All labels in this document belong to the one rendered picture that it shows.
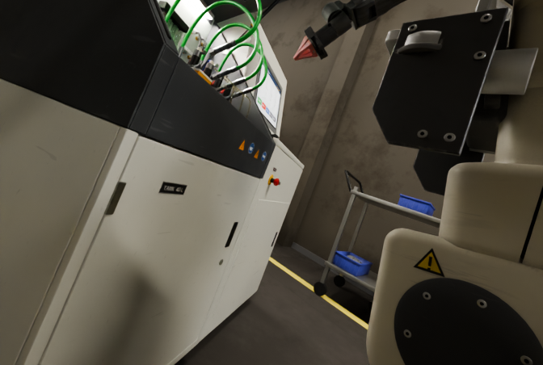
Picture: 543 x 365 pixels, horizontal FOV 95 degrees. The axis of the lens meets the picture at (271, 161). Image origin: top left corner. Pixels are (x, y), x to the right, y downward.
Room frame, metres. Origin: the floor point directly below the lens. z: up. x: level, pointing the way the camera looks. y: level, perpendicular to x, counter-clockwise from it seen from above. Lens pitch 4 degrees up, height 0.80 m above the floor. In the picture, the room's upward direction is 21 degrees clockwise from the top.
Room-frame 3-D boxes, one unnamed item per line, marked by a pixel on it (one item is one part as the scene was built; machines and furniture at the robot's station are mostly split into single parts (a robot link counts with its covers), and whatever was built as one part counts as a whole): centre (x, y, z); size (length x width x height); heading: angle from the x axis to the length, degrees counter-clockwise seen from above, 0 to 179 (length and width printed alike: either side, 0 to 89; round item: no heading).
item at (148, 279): (0.74, 0.13, 0.44); 0.65 x 0.02 x 0.68; 160
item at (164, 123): (0.75, 0.15, 0.87); 0.62 x 0.04 x 0.16; 160
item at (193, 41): (1.15, 0.54, 1.20); 0.13 x 0.03 x 0.31; 160
